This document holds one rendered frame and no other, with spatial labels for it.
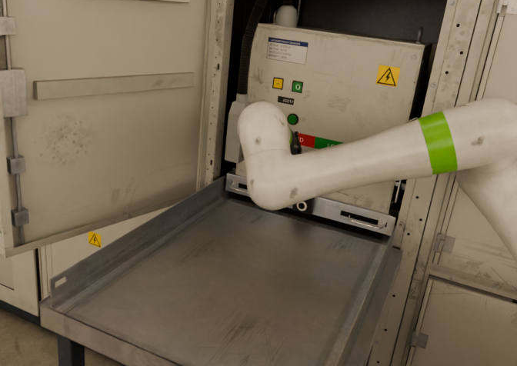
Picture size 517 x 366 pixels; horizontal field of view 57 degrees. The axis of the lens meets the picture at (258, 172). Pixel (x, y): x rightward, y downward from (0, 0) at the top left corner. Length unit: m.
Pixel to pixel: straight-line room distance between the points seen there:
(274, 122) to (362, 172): 0.21
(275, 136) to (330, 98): 0.42
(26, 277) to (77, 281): 1.22
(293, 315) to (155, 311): 0.28
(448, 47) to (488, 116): 0.36
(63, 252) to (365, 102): 1.32
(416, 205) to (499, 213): 0.34
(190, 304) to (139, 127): 0.54
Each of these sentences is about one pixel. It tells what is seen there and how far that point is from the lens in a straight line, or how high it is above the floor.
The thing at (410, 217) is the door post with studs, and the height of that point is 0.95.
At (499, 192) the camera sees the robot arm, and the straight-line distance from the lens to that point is 1.06.
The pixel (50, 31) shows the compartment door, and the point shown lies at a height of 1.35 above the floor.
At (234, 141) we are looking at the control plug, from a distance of 1.38.
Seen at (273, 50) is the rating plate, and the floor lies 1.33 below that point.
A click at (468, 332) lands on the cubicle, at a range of 1.48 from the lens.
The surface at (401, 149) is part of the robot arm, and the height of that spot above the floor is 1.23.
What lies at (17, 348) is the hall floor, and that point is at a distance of 2.33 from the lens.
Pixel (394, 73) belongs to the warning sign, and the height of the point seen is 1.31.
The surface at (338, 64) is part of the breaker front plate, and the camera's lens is 1.35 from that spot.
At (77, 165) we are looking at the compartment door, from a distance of 1.29.
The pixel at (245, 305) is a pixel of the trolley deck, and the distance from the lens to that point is 1.06.
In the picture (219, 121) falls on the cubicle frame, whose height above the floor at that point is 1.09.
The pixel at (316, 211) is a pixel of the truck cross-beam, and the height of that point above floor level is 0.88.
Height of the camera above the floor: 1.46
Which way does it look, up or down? 20 degrees down
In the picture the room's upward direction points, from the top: 6 degrees clockwise
